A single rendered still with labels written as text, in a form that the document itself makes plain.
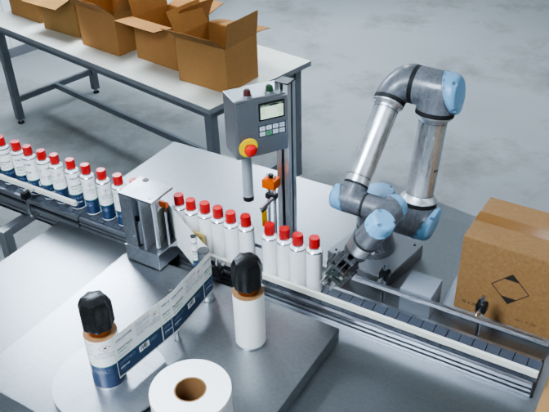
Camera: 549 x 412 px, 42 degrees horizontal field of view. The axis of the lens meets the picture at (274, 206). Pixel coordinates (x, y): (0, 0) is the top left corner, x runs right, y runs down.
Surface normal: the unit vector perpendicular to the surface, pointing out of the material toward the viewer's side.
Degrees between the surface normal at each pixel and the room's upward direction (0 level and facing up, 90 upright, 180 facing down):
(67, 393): 0
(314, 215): 0
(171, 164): 0
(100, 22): 90
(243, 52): 90
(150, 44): 91
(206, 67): 90
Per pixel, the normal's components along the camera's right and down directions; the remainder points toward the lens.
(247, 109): 0.41, 0.50
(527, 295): -0.54, 0.48
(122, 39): 0.78, 0.34
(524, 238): -0.03, -0.83
